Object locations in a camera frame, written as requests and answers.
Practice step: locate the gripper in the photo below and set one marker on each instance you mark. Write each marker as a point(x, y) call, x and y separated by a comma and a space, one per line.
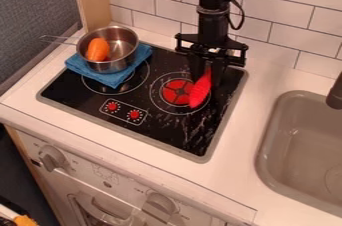
point(213, 46)

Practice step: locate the toy stove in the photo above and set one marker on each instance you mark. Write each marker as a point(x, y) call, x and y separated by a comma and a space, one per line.
point(147, 98)

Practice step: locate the blue cloth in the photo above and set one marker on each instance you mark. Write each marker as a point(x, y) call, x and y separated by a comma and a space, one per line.
point(111, 70)

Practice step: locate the silver pot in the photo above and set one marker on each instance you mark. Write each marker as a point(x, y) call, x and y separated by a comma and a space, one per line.
point(109, 48)

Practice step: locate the orange toy carrot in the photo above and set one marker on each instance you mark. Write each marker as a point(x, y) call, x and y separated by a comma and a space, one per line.
point(97, 49)

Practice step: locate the toy sink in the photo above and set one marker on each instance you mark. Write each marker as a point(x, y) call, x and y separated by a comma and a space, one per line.
point(302, 150)

